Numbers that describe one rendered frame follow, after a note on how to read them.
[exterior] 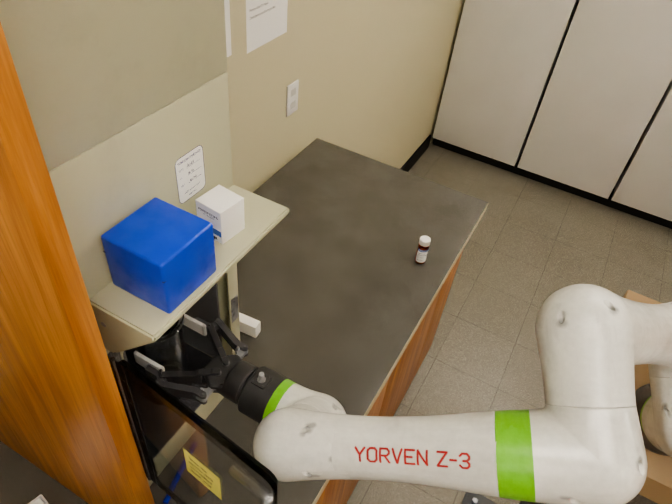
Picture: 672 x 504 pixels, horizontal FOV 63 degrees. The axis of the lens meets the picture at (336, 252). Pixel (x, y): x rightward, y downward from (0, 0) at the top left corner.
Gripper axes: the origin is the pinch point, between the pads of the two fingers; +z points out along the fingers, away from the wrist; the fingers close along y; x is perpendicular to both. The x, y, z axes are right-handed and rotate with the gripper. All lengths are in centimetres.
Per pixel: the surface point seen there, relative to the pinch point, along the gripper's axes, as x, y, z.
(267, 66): -14, -89, 37
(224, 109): -46.1, -13.5, -6.9
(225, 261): -31.6, 1.2, -17.5
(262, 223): -31.6, -8.9, -17.0
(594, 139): 75, -294, -63
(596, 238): 119, -260, -88
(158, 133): -48.6, 0.4, -7.0
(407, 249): 25, -80, -22
